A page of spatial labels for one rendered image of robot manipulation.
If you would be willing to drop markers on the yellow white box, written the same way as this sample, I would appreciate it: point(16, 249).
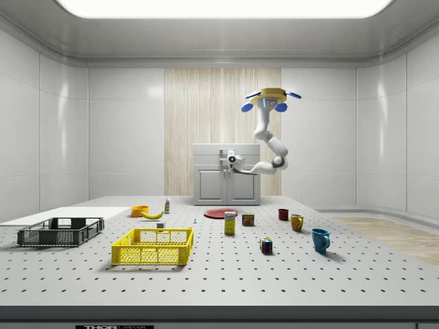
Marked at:
point(230, 224)

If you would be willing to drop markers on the yellow bowl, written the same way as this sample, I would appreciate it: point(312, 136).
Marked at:
point(138, 212)

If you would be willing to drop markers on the small white bottle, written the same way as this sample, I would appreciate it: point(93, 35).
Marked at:
point(167, 207)

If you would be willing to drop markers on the grey cube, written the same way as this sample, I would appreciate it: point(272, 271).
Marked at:
point(160, 225)

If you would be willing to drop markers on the white board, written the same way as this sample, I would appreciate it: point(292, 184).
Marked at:
point(68, 212)

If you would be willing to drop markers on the red mug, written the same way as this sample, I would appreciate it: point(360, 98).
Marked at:
point(282, 215)

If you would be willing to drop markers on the flat-sided can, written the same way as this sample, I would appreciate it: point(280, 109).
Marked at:
point(247, 220)

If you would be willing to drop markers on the dark grey basket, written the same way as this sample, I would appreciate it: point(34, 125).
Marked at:
point(48, 231)

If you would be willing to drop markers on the red plate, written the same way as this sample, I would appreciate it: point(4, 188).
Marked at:
point(216, 214)

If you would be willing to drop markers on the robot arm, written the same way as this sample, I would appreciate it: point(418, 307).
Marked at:
point(274, 142)

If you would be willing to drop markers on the banana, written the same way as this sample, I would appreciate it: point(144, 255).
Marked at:
point(152, 216)

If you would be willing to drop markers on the blue mug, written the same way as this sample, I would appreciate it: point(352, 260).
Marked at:
point(319, 241)

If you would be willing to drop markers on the puzzle cube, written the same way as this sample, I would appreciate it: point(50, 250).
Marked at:
point(266, 246)

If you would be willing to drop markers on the yellow basket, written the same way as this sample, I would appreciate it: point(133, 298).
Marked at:
point(147, 245)

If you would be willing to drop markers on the yellow mug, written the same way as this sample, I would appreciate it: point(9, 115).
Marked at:
point(296, 223)

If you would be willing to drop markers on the white cabinet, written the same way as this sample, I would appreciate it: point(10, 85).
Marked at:
point(212, 186)

